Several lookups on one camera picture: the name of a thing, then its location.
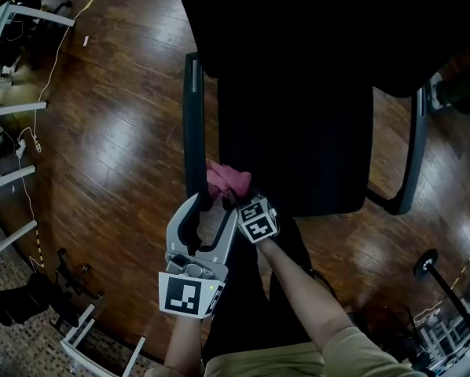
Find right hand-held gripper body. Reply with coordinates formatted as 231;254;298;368
235;193;281;246

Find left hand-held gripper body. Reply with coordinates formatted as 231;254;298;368
158;241;230;320

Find pink cloth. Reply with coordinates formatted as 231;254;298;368
206;162;254;204

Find black chair seat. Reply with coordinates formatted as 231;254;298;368
215;71;374;218

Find person's left forearm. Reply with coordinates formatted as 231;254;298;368
163;314;217;377

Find person's right forearm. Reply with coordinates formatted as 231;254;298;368
255;236;360;355

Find black chair armrest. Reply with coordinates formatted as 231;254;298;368
182;51;217;212
365;86;429;217

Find person's black trousers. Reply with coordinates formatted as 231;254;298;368
201;210;340;364

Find black tripod stand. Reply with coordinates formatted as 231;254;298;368
55;247;105;302

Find black bag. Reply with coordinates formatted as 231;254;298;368
0;272;51;327

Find person's beige shirt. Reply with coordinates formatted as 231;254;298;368
202;325;419;377

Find black wheeled stand leg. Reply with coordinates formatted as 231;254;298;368
413;247;470;347

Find white shoe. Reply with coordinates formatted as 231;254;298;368
426;71;445;114

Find white cable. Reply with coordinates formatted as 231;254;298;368
17;0;114;276

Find white metal desk frame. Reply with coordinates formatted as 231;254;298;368
0;1;77;255

